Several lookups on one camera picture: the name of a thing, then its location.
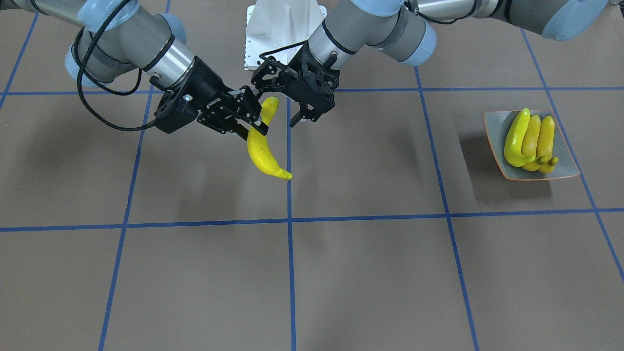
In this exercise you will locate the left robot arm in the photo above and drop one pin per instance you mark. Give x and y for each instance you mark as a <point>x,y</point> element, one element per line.
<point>403,30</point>

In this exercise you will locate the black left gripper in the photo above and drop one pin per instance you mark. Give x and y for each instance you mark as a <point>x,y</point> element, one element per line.
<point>266,77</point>

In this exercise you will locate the bright yellow banana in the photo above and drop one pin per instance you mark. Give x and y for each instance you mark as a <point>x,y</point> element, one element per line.
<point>514,140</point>

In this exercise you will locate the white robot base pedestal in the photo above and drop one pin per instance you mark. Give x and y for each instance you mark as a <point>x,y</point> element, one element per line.
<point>272,24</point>

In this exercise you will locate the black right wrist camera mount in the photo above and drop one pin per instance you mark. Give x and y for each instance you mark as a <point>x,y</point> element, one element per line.
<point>174,111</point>

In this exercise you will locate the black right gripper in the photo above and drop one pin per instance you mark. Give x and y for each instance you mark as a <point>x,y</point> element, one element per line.
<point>208,88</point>

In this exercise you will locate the grey square plate orange rim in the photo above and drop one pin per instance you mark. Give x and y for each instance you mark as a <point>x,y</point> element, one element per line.
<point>497,125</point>

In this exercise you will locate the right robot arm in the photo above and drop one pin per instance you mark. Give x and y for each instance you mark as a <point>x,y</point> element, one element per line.
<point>118,36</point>

